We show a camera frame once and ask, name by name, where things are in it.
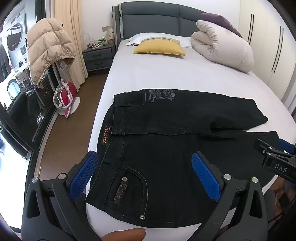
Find bed with white sheet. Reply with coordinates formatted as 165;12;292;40
85;37;292;241

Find person's left hand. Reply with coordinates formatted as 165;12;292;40
100;228;147;241

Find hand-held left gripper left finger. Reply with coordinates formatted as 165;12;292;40
21;151;102;241

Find grey upholstered headboard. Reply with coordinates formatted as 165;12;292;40
112;1;208;47

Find grey nightstand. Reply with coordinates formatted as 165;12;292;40
82;43;116;72

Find white wardrobe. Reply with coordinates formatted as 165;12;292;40
238;0;296;114

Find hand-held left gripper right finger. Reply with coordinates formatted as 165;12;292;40
191;152;275;241

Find purple pillow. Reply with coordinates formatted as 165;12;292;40
199;12;243;39

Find black denim pants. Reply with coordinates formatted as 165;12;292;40
85;88;281;229

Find yellow pillow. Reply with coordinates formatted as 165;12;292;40
134;38;186;56

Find white wire basket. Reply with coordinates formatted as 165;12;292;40
84;34;109;49

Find white pillow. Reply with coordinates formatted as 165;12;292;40
127;32;195;49

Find red steam iron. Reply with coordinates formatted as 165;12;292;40
53;79;81;120

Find folded cream duvet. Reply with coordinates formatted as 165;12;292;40
191;20;254;73

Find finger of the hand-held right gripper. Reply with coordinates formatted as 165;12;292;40
278;138;296;154
254;138;296;160

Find white washing machine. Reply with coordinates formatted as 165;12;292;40
0;5;30;70

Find beige curtain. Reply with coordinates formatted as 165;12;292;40
54;0;89;92

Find beige puffer jacket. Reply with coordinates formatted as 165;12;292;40
25;17;77;88

